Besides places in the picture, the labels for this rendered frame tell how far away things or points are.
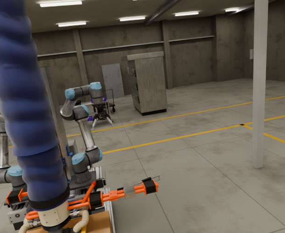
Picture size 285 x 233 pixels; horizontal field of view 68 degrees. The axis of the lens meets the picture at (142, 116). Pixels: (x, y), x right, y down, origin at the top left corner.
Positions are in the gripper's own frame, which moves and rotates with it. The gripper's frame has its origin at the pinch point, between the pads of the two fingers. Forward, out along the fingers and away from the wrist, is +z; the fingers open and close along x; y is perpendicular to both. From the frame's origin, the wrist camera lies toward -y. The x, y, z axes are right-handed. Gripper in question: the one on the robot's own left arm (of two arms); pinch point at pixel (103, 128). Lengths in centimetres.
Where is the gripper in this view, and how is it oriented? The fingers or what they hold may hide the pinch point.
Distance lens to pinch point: 162.4
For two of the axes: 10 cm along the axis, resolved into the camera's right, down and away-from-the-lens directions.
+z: 1.2, 9.6, 2.6
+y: 2.2, 2.3, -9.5
